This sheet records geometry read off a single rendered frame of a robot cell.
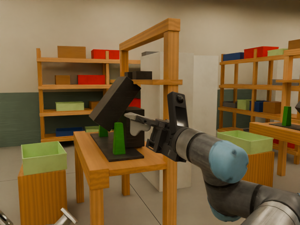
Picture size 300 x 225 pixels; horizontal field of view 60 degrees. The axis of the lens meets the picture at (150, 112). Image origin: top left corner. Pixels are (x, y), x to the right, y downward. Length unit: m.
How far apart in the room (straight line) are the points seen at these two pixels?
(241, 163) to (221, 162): 0.04
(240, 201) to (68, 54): 5.80
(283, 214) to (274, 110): 5.38
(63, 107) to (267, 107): 4.42
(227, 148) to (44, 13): 6.48
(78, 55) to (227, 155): 5.78
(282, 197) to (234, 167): 0.10
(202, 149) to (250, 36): 8.46
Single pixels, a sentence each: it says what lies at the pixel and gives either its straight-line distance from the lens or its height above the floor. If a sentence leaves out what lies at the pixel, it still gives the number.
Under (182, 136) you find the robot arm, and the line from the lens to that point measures 0.60.
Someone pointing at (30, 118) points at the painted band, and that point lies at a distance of 6.74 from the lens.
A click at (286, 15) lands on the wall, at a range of 10.06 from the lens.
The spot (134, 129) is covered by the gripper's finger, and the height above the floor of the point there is 1.40.
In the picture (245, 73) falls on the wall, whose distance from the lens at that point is 8.77.
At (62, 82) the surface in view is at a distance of 6.14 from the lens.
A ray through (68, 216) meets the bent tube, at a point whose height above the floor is 1.17.
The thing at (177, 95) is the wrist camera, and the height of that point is 1.50.
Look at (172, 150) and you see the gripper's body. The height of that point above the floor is 1.37.
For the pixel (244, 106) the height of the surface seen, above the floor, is 0.93.
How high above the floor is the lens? 1.54
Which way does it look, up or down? 7 degrees down
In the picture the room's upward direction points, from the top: straight up
